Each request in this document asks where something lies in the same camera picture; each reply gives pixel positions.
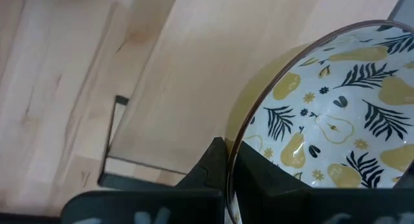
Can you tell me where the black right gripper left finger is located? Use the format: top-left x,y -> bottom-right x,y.
60,136 -> 226,224

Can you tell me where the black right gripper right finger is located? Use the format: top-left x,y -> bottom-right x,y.
233,140 -> 414,224

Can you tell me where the yellow pear-print bowl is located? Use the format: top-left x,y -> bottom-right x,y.
224,19 -> 414,224

